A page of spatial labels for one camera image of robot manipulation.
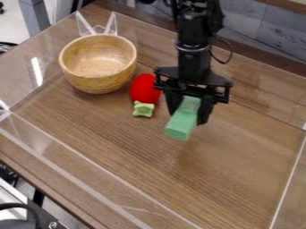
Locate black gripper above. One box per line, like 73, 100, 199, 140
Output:
153, 67, 232, 125

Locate green rectangular stick block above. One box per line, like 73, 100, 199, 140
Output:
164, 97, 200, 141

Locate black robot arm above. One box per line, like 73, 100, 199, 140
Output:
153, 0, 232, 125

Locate brown wooden bowl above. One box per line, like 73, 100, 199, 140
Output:
59, 34, 137, 94

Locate red plush strawberry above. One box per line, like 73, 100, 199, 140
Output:
129, 72, 163, 118

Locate black table leg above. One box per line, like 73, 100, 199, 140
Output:
32, 190, 44, 207

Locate clear acrylic enclosure walls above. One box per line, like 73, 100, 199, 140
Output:
0, 18, 306, 229

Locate black cable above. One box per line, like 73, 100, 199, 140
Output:
0, 203, 31, 229

